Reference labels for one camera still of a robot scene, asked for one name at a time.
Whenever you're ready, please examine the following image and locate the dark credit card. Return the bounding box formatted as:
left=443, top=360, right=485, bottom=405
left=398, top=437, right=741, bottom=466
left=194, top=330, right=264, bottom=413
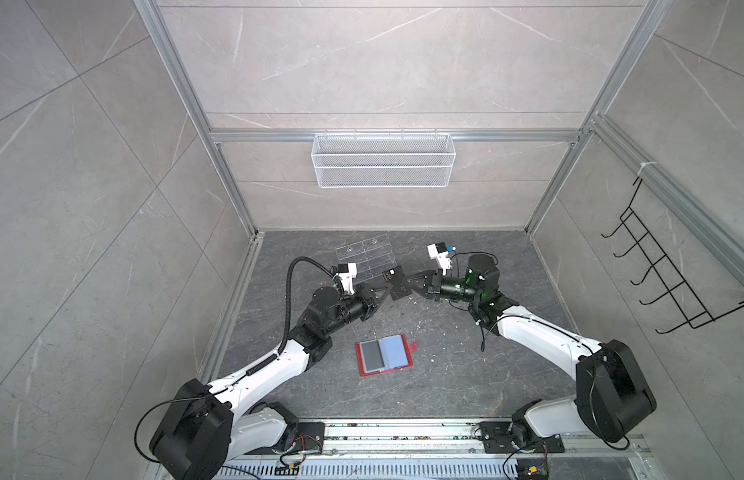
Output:
left=383, top=265, right=412, bottom=301

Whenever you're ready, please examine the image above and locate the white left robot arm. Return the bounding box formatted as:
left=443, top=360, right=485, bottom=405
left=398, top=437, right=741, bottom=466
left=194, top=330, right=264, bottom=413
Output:
left=149, top=283, right=390, bottom=479

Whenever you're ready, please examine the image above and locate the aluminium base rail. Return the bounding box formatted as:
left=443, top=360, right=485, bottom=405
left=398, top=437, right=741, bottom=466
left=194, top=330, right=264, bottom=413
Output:
left=211, top=418, right=663, bottom=479

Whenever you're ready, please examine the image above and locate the black wire hook rack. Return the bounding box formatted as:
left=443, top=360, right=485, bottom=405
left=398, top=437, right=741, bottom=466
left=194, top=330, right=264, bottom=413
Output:
left=600, top=178, right=744, bottom=335

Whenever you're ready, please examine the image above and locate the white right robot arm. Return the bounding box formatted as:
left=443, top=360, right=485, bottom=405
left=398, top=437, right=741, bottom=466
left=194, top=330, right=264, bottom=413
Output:
left=407, top=253, right=657, bottom=451

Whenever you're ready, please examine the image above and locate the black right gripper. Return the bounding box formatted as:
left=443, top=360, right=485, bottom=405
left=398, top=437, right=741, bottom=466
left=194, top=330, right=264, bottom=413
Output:
left=403, top=271, right=483, bottom=306

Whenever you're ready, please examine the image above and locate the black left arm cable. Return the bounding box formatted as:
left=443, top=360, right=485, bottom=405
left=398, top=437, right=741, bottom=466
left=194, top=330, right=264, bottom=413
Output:
left=275, top=256, right=337, bottom=355

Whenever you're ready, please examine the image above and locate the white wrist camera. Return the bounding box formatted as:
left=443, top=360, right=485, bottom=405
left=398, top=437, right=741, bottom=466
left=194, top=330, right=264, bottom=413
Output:
left=427, top=242, right=456, bottom=276
left=335, top=263, right=358, bottom=295

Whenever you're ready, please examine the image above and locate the red leather card holder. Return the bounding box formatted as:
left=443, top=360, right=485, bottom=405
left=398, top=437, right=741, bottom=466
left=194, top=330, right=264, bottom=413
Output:
left=355, top=334, right=418, bottom=378

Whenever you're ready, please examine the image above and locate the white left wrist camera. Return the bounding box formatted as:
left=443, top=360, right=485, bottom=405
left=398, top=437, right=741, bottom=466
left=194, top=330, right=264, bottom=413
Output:
left=335, top=263, right=358, bottom=295

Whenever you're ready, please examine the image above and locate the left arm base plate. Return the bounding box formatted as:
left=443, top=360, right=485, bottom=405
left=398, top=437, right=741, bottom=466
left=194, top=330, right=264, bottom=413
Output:
left=272, top=421, right=326, bottom=454

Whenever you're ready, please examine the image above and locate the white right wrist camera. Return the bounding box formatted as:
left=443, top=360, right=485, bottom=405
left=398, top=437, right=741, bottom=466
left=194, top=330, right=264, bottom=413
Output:
left=427, top=242, right=456, bottom=276

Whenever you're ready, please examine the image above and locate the white wire mesh basket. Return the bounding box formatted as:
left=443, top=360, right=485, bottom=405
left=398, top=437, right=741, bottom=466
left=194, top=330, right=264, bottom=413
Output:
left=311, top=133, right=457, bottom=189

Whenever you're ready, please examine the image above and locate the clear acrylic organizer tray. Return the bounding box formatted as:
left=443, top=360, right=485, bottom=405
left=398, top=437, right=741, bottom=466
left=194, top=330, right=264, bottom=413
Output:
left=335, top=233, right=397, bottom=286

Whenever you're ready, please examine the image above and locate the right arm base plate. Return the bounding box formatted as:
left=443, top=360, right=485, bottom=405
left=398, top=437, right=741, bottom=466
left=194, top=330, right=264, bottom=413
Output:
left=475, top=420, right=565, bottom=454

